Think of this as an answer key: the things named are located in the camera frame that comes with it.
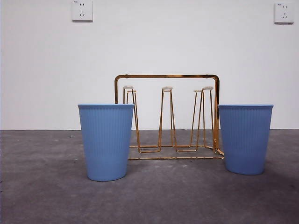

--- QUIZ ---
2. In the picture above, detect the blue ribbed plastic cup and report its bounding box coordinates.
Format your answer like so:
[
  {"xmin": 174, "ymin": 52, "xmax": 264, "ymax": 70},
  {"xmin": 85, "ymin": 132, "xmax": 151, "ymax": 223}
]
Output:
[
  {"xmin": 78, "ymin": 103, "xmax": 135, "ymax": 182},
  {"xmin": 217, "ymin": 104, "xmax": 274, "ymax": 176}
]

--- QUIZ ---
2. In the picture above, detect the gold wire cup rack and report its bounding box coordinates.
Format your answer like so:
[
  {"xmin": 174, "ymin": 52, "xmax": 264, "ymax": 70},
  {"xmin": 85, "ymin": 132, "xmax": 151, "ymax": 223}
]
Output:
[{"xmin": 114, "ymin": 74, "xmax": 225, "ymax": 161}]

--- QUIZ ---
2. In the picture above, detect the white wall socket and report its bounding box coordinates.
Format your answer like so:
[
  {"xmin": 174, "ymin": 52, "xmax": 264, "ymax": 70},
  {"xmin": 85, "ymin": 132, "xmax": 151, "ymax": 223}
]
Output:
[
  {"xmin": 273, "ymin": 2, "xmax": 295, "ymax": 25},
  {"xmin": 71, "ymin": 0, "xmax": 94, "ymax": 23}
]

